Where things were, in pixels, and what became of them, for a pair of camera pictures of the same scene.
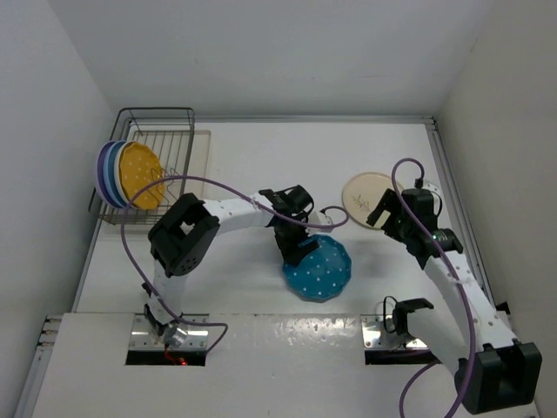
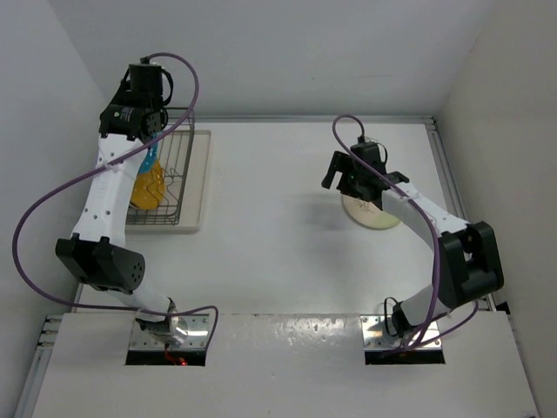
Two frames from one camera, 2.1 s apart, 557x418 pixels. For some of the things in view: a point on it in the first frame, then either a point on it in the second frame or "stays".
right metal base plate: [379, 332] stays
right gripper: [384, 205] to [338, 165]
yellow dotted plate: [139, 167] stays
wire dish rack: [144, 163] stays
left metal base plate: [196, 328] stays
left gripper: [291, 253] to [118, 102]
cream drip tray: [184, 158] stays
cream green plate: [361, 196] stays
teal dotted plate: [322, 274] to [152, 156]
